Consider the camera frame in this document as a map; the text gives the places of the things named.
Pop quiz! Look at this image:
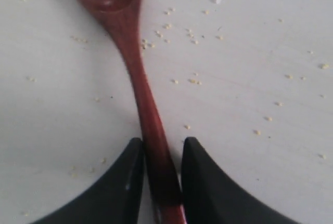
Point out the dark red wooden spoon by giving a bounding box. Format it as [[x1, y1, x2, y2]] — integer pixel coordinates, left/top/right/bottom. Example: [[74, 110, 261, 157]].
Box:
[[79, 0, 186, 223]]

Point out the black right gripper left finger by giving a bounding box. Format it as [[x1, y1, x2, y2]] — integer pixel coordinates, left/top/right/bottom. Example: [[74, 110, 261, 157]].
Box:
[[36, 138, 144, 224]]

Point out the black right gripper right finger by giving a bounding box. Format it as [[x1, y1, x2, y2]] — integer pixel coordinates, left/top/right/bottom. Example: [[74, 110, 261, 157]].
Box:
[[181, 137, 295, 224]]

